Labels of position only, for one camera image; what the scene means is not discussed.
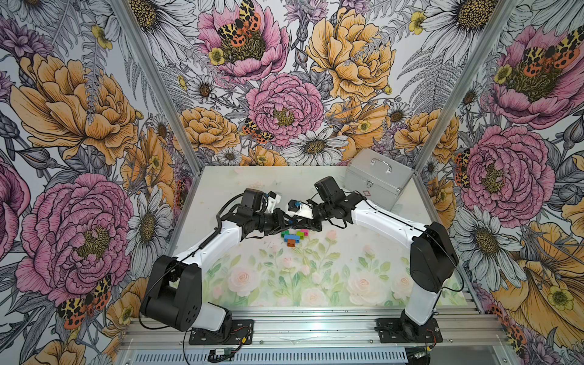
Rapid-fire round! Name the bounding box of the blue long lego brick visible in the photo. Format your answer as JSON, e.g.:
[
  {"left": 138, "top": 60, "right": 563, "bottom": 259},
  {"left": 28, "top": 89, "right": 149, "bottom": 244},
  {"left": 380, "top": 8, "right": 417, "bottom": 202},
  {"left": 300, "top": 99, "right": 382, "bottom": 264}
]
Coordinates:
[{"left": 283, "top": 234, "right": 301, "bottom": 244}]

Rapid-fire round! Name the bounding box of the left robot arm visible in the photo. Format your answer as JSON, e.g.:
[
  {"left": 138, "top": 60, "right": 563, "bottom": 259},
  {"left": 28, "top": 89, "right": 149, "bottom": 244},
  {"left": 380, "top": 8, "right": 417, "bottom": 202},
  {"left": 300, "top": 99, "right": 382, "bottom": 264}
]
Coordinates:
[{"left": 138, "top": 189, "right": 284, "bottom": 336}]

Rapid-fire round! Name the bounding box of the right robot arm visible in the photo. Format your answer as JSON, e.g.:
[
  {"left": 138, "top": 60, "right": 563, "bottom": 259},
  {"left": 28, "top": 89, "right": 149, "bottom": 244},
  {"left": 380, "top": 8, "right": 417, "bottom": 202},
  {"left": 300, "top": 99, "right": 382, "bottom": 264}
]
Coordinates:
[{"left": 313, "top": 176, "right": 459, "bottom": 344}]

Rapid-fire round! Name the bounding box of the silver first aid case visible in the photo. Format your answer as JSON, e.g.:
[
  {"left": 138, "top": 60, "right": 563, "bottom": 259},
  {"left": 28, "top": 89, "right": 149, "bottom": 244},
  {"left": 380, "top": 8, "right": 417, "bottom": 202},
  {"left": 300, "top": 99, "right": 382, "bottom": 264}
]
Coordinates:
[{"left": 343, "top": 149, "right": 414, "bottom": 211}]

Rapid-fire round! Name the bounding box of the small green circuit board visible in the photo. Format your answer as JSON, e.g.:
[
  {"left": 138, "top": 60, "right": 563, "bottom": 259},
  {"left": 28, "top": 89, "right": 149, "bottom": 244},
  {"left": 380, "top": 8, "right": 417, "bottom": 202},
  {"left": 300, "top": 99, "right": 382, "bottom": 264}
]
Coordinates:
[{"left": 207, "top": 348, "right": 233, "bottom": 363}]

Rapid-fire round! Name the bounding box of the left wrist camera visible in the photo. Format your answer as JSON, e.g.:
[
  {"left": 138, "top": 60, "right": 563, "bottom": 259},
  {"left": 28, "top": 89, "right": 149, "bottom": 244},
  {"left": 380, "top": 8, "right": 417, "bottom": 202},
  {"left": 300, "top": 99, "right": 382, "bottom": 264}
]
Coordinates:
[{"left": 266, "top": 191, "right": 281, "bottom": 214}]

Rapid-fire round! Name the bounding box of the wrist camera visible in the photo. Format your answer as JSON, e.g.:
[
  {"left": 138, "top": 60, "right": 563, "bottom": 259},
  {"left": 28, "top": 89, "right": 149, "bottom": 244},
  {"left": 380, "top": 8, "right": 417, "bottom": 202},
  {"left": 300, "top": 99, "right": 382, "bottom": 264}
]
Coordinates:
[
  {"left": 286, "top": 199, "right": 313, "bottom": 220},
  {"left": 266, "top": 191, "right": 281, "bottom": 214}
]

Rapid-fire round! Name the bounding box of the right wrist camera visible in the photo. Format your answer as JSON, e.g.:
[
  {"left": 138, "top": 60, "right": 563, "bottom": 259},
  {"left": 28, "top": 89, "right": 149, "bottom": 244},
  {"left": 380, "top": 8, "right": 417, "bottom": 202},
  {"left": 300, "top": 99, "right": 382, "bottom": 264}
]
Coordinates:
[{"left": 286, "top": 199, "right": 313, "bottom": 220}]

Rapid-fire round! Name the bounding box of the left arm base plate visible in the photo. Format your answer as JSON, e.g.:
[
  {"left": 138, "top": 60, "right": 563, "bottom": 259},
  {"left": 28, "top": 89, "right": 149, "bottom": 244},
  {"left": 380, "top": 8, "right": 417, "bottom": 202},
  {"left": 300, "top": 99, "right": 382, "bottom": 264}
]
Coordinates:
[{"left": 188, "top": 319, "right": 255, "bottom": 346}]

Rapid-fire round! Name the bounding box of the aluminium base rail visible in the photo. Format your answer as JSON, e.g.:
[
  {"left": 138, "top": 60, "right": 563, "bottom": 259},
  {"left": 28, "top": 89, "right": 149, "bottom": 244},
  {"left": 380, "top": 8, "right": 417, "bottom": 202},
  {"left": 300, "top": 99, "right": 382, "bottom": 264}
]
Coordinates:
[{"left": 118, "top": 306, "right": 509, "bottom": 351}]

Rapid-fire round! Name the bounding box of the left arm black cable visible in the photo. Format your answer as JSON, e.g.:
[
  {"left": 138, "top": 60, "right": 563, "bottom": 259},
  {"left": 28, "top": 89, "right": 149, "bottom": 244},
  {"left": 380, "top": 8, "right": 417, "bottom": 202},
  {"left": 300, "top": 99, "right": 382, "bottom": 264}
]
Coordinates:
[{"left": 137, "top": 193, "right": 247, "bottom": 330}]

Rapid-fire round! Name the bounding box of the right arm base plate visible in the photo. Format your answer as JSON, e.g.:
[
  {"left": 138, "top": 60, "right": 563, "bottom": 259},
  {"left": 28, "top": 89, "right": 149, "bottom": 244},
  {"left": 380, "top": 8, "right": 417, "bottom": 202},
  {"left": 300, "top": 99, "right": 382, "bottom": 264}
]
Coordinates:
[{"left": 374, "top": 316, "right": 443, "bottom": 345}]

